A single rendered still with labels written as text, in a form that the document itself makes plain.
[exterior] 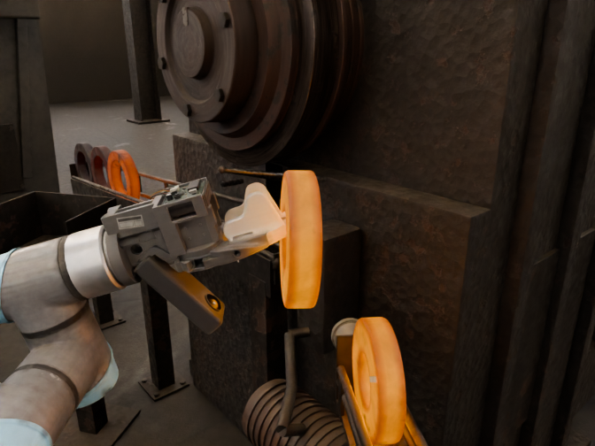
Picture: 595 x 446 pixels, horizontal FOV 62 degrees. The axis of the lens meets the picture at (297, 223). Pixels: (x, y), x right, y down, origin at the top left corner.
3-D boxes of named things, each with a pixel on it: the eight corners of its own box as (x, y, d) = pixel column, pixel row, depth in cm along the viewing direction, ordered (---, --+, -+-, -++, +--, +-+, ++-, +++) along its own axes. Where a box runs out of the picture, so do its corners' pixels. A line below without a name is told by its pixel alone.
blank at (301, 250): (306, 164, 63) (280, 164, 62) (325, 180, 48) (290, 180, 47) (303, 280, 66) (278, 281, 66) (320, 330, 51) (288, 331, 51)
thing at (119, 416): (73, 397, 166) (34, 190, 142) (143, 411, 160) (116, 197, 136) (27, 442, 148) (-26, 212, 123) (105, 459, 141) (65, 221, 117)
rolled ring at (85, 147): (86, 143, 179) (95, 142, 181) (70, 142, 193) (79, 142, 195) (95, 194, 184) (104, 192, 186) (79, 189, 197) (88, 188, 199)
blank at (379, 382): (381, 435, 70) (357, 437, 69) (369, 323, 74) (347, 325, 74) (413, 450, 55) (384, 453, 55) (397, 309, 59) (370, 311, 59)
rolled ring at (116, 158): (102, 157, 167) (112, 156, 169) (116, 210, 168) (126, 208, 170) (120, 145, 152) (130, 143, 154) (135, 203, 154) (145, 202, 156)
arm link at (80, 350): (32, 441, 54) (-16, 360, 50) (75, 375, 65) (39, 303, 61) (98, 427, 53) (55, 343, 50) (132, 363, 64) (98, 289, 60)
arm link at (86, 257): (86, 311, 53) (106, 277, 61) (127, 299, 53) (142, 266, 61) (56, 249, 50) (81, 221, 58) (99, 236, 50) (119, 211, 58)
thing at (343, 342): (383, 397, 75) (386, 332, 72) (384, 400, 74) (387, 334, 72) (335, 401, 74) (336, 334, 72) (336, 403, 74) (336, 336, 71)
